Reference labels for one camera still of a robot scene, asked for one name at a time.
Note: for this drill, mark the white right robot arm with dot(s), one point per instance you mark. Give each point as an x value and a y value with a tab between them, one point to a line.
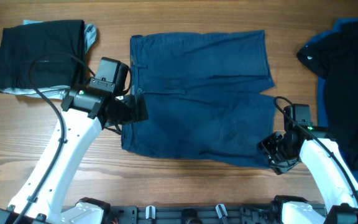
306	143

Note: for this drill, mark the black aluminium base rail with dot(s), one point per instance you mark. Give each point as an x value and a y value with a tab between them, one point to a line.
245	214

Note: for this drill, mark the folded light grey garment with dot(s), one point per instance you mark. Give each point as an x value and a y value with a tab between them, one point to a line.
89	34

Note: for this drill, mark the folded black garment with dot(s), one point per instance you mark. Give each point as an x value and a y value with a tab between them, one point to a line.
40	54

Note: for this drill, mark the dark blue shorts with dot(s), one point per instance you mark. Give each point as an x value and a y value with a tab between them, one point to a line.
204	95

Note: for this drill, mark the black crumpled garment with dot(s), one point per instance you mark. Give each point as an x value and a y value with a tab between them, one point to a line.
334	58

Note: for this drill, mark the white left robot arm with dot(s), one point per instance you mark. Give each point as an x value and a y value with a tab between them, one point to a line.
104	102

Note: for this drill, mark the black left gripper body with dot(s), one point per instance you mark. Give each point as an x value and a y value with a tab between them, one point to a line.
126	111

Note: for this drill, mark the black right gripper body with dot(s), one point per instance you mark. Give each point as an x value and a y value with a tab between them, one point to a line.
281	158

